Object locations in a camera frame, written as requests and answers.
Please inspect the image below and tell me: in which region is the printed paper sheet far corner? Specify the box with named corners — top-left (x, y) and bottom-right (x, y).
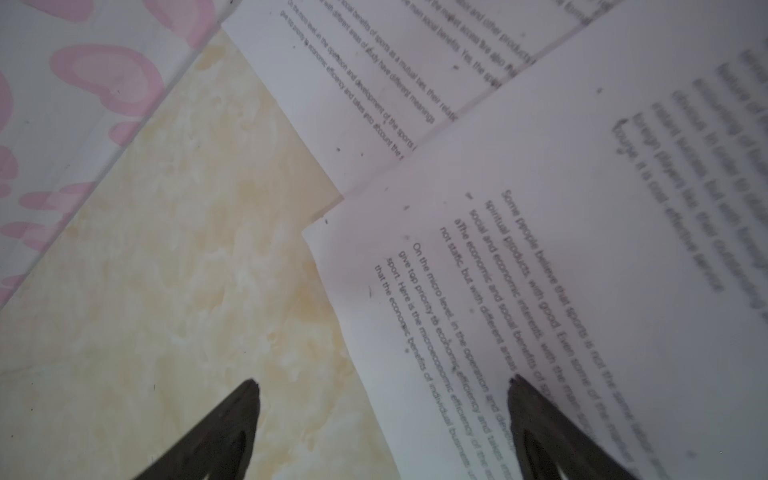
top-left (223, 0), bottom-right (612, 193)

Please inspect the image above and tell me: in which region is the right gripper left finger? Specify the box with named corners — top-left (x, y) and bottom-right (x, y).
top-left (137, 379), bottom-right (261, 480)

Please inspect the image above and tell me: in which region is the printed paper sheet right wall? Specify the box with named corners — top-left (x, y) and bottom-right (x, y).
top-left (304, 1), bottom-right (767, 479)

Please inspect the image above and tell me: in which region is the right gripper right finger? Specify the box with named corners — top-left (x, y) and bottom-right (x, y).
top-left (507, 375), bottom-right (633, 480)

